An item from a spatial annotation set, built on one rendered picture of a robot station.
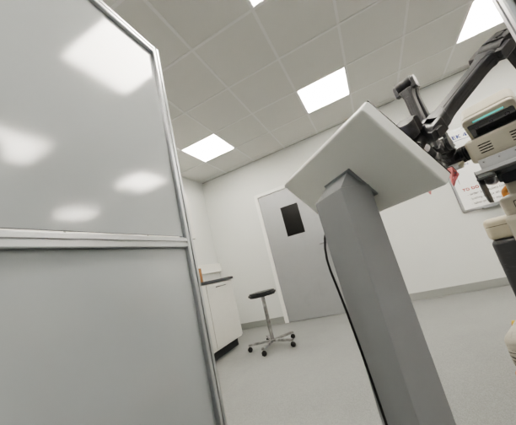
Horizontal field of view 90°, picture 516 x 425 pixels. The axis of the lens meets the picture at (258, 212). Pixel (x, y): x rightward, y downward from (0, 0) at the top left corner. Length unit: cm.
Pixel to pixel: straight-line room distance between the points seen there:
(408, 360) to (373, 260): 27
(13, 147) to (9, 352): 46
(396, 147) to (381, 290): 40
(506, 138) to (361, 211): 101
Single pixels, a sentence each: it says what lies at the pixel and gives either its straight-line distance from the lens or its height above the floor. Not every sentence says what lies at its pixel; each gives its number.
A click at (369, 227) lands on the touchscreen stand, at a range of 87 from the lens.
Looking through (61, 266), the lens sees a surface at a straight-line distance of 82.
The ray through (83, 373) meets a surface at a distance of 84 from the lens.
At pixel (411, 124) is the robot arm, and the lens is 105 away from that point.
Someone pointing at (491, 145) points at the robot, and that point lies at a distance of 174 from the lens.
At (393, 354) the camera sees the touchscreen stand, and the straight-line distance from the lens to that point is 89.
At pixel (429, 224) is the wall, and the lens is 420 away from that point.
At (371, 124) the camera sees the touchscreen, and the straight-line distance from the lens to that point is 79.
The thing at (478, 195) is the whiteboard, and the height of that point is 112.
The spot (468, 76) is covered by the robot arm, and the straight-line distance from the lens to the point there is 127.
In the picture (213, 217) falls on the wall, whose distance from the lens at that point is 503.
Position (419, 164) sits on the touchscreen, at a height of 100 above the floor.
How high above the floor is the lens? 82
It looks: 13 degrees up
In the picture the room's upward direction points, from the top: 14 degrees counter-clockwise
